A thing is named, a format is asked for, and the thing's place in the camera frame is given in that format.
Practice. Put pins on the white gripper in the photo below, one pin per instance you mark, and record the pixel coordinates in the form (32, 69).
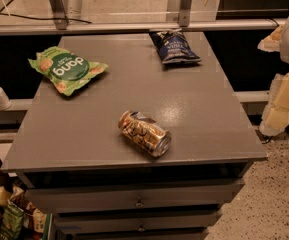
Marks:
(275, 116)

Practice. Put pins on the orange soda can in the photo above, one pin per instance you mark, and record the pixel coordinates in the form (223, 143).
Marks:
(145, 133)

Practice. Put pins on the dark blue chip bag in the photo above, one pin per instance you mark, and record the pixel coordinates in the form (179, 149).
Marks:
(173, 47)

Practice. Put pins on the green dang snack bag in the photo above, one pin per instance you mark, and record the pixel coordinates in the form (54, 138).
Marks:
(67, 71)

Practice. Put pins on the grey drawer cabinet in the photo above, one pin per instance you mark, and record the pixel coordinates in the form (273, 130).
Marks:
(98, 184)

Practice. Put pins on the yellow snack pack in box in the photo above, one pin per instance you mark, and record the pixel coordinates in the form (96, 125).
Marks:
(4, 196)

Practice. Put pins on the green snack bag in box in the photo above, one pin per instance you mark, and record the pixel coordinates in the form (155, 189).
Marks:
(12, 222)

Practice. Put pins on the metal frame rail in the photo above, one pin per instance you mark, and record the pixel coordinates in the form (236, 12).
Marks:
(79, 29)

